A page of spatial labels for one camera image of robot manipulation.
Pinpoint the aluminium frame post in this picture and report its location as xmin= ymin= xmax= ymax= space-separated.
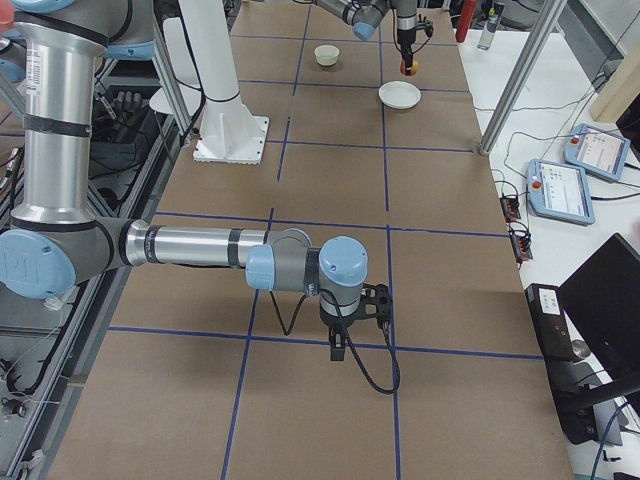
xmin=479 ymin=0 xmax=567 ymax=156

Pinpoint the wooden plank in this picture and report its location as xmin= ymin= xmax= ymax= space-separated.
xmin=589 ymin=44 xmax=640 ymax=123

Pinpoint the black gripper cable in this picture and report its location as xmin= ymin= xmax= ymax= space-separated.
xmin=268 ymin=289 xmax=402 ymax=395

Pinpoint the cream bowl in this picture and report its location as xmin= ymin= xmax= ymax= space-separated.
xmin=314 ymin=45 xmax=340 ymax=67

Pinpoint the red bottle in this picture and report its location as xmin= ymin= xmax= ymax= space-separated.
xmin=455 ymin=0 xmax=477 ymax=43

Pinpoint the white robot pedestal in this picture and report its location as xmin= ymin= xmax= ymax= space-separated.
xmin=179 ymin=0 xmax=269 ymax=164

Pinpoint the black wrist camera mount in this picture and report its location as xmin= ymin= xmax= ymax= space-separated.
xmin=360 ymin=284 xmax=393 ymax=332

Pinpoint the orange circuit board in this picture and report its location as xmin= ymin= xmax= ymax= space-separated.
xmin=499 ymin=195 xmax=521 ymax=222
xmin=509 ymin=228 xmax=533 ymax=264

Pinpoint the red yellow apple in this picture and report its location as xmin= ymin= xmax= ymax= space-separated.
xmin=400 ymin=60 xmax=419 ymax=76

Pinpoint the black computer box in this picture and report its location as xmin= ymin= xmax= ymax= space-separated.
xmin=525 ymin=283 xmax=622 ymax=446

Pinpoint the upper orange circuit board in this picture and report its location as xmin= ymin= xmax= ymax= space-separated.
xmin=499 ymin=195 xmax=521 ymax=222

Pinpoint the far teach pendant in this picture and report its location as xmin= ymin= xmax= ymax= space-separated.
xmin=564 ymin=123 xmax=630 ymax=182

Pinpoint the white plate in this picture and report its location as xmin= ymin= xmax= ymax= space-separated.
xmin=378 ymin=81 xmax=421 ymax=110

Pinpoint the lower orange circuit board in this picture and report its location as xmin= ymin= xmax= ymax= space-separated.
xmin=509 ymin=228 xmax=533 ymax=264

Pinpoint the teach pendant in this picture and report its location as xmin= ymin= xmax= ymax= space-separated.
xmin=527 ymin=159 xmax=595 ymax=225
xmin=564 ymin=123 xmax=630 ymax=182

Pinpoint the near teach pendant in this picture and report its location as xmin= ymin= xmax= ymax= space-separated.
xmin=527 ymin=159 xmax=595 ymax=225

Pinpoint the clear spray bottle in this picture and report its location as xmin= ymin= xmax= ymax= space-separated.
xmin=477 ymin=1 xmax=505 ymax=50

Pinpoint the black monitor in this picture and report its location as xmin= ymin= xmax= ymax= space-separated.
xmin=556 ymin=232 xmax=640 ymax=401

